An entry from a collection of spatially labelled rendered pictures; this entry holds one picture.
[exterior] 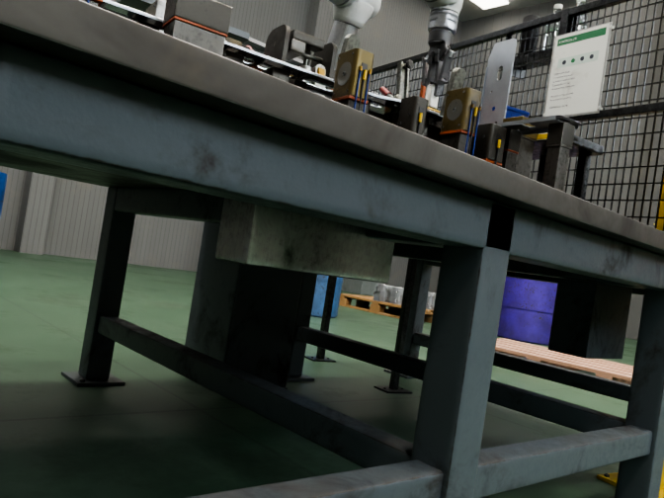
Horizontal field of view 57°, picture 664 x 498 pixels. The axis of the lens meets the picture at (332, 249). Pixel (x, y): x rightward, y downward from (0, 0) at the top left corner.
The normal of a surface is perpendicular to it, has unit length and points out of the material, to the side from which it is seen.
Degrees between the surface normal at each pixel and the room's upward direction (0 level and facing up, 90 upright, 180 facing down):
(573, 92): 90
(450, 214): 90
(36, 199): 90
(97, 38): 90
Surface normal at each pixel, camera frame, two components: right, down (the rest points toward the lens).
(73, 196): 0.66, 0.09
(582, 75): -0.83, -0.14
